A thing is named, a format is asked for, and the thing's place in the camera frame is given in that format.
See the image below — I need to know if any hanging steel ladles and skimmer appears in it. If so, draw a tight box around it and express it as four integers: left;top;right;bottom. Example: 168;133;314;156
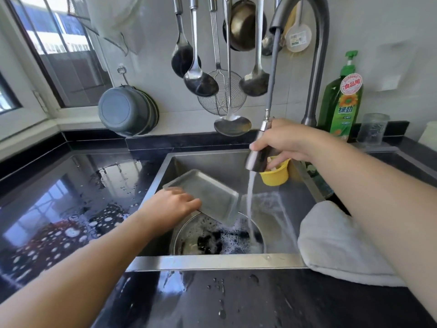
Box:
171;0;202;78

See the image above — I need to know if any stainless steel sink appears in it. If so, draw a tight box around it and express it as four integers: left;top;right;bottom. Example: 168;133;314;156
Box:
125;148;329;272

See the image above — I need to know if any orange-handled brass ladle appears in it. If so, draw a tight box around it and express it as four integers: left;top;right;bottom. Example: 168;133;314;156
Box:
223;0;269;52

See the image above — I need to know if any person's left forearm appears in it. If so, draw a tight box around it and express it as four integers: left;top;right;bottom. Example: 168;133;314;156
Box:
0;214;163;328

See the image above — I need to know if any steel gooseneck faucet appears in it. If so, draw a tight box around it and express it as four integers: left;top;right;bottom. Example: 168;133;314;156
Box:
244;0;330;174

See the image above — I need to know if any wire mesh skimmer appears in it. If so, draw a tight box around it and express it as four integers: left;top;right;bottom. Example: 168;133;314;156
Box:
197;0;247;116

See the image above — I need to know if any steel soup ladle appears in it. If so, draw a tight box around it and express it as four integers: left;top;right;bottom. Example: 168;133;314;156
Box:
183;0;220;97

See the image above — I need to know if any clear plastic cup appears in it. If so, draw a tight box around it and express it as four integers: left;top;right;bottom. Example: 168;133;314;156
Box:
356;113;391;148

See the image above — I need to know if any yellow hanging sink cup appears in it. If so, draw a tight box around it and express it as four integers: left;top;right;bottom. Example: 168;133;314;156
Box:
258;157;291;187

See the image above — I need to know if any person's right forearm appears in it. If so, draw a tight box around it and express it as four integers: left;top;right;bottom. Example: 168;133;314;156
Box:
304;129;437;318

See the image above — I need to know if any person's right hand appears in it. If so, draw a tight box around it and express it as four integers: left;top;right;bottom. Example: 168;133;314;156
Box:
249;118;323;171

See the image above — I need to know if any white dish brush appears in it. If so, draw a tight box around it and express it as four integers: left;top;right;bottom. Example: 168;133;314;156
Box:
284;3;313;53

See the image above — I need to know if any yellow-handled steel ladle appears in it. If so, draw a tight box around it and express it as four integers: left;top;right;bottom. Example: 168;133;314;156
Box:
213;0;253;137

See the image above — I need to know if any white hanging cloth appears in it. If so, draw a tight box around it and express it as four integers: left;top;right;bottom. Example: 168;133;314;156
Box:
71;0;147;55

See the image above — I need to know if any rectangular steel tray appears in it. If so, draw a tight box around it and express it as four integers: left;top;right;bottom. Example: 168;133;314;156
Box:
163;169;241;226

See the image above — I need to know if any black round steamer rack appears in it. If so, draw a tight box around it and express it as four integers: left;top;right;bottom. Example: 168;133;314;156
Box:
198;229;240;255

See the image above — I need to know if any round steel pan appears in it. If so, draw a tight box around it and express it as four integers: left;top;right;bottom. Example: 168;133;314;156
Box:
169;210;266;256

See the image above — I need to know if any green dish soap bottle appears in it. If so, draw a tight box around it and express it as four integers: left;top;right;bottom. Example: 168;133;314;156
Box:
317;50;364;139

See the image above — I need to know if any person's left hand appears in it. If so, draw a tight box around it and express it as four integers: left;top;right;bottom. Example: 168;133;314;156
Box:
137;186;203;238

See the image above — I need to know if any white dish rag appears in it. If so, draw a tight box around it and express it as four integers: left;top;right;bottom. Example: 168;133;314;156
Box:
298;200;408;287

